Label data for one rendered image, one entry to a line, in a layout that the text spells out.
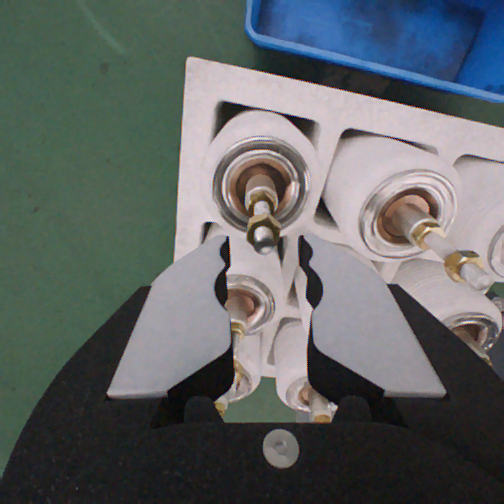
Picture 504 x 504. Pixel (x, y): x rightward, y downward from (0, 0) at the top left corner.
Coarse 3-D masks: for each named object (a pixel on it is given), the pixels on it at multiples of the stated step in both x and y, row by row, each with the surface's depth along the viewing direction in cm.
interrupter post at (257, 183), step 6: (252, 180) 20; (258, 180) 19; (264, 180) 19; (270, 180) 20; (246, 186) 21; (252, 186) 19; (258, 186) 18; (264, 186) 18; (270, 186) 19; (246, 192) 19; (252, 192) 18; (270, 192) 18; (246, 198) 19; (276, 198) 19; (246, 204) 19; (276, 204) 19
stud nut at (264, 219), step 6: (258, 216) 15; (264, 216) 14; (270, 216) 15; (252, 222) 14; (258, 222) 14; (264, 222) 14; (270, 222) 14; (276, 222) 15; (252, 228) 14; (270, 228) 14; (276, 228) 14; (246, 234) 15; (252, 234) 15; (276, 234) 15; (246, 240) 15; (252, 240) 15; (276, 240) 15
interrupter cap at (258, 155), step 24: (240, 144) 19; (264, 144) 19; (288, 144) 19; (216, 168) 20; (240, 168) 20; (264, 168) 20; (288, 168) 20; (216, 192) 21; (240, 192) 21; (288, 192) 21; (240, 216) 22; (288, 216) 22
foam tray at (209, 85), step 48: (192, 96) 24; (240, 96) 24; (288, 96) 24; (336, 96) 24; (192, 144) 26; (336, 144) 26; (432, 144) 26; (480, 144) 26; (192, 192) 29; (192, 240) 32; (288, 240) 32; (336, 240) 31; (288, 288) 35
